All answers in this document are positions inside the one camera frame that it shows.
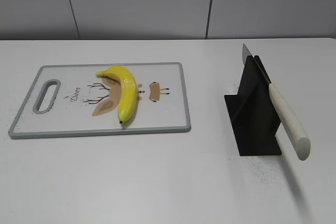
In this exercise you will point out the white-handled kitchen knife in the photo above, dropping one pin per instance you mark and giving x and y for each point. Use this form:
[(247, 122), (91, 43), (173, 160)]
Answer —
[(292, 125)]

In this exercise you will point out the yellow plastic banana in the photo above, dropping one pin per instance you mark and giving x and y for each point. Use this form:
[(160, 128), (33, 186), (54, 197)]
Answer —
[(129, 88)]

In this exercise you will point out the black knife stand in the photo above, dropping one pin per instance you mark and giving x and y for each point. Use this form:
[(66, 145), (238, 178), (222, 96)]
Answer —
[(253, 117)]

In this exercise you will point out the white grey-rimmed cutting board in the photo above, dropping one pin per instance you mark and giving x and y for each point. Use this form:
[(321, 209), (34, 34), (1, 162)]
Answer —
[(70, 100)]

